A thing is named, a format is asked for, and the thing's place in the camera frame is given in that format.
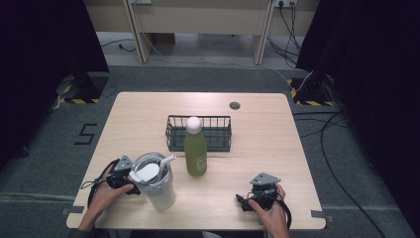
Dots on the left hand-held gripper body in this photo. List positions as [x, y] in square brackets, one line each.
[122, 165]

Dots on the black tape floor mark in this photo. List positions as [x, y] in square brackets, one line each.
[86, 134]

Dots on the black curtain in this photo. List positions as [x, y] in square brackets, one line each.
[373, 82]
[39, 66]

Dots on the green bottle with white cap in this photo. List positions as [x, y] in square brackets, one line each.
[195, 155]

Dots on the person's left hand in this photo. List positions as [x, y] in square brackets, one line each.
[105, 198]

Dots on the brown box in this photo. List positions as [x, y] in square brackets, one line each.
[164, 38]

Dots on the round grey table grommet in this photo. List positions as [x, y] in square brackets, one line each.
[234, 105]

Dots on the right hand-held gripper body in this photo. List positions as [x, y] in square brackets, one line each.
[264, 180]

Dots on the grey tape patch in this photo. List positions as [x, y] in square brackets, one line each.
[76, 209]
[319, 214]

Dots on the black stand base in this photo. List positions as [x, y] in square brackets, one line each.
[92, 86]
[313, 89]

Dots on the person's right hand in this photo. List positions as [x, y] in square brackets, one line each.
[275, 214]

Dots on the yellow black hazard tape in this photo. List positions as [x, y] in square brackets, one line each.
[79, 101]
[312, 103]

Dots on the white tumbler with straw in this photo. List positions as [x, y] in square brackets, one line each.
[158, 195]

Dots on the white wall socket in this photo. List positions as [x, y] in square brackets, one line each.
[285, 2]

